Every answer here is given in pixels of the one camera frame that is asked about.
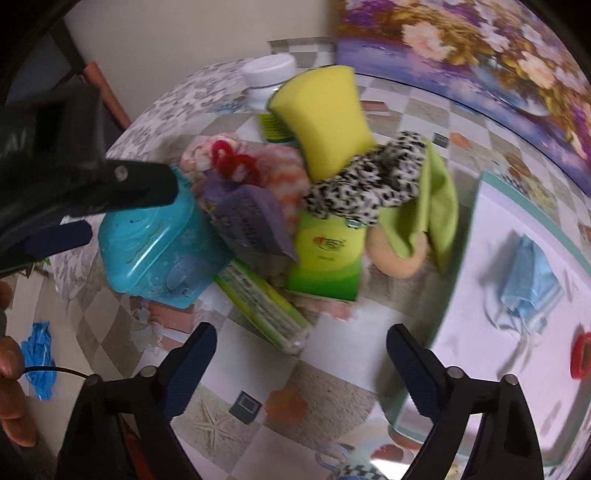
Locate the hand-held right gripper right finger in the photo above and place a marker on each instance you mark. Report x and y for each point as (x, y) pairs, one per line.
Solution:
(413, 369)

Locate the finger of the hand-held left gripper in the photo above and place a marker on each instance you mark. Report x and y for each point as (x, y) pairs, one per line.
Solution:
(143, 184)
(60, 239)

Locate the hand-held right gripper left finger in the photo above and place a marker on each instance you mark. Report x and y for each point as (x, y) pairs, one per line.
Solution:
(189, 369)

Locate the teal plastic box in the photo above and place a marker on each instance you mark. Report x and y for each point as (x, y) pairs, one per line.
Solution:
(138, 258)

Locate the white tray with teal rim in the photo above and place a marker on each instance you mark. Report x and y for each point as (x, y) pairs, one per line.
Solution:
(461, 300)

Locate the long green pack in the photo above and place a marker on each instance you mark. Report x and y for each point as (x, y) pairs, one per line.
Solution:
(263, 304)

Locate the purple packet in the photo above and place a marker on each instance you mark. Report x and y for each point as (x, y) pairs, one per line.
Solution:
(249, 221)

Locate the pink fluffy towel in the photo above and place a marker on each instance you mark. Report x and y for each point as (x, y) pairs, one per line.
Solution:
(286, 184)

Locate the green cloth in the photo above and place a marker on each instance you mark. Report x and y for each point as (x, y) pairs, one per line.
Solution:
(438, 207)

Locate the leopard print scrunchie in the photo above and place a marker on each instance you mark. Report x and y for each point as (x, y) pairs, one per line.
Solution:
(369, 184)

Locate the person's left hand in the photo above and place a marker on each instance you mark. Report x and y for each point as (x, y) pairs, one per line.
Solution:
(11, 406)

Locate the peach pink cloth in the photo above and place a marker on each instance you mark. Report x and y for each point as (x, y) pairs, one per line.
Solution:
(196, 154)

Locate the orange board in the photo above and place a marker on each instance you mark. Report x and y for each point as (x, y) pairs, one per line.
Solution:
(106, 97)

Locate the checkered printed tablecloth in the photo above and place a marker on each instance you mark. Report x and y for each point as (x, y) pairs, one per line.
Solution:
(323, 392)

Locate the beige round puff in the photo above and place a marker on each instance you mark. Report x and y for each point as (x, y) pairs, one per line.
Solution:
(392, 258)

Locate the blue plastic bag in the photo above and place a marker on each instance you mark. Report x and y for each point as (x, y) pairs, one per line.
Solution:
(39, 360)

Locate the green tea packet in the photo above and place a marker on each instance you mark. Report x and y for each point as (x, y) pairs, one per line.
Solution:
(323, 267)

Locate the blue face mask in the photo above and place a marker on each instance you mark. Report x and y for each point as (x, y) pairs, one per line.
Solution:
(531, 281)

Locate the white bottle with green label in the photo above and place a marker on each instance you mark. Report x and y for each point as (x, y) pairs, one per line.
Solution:
(265, 74)

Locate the yellow sponge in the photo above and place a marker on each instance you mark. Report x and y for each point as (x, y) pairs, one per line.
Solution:
(323, 124)

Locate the floral painting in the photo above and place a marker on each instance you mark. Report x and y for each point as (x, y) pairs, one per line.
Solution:
(461, 37)

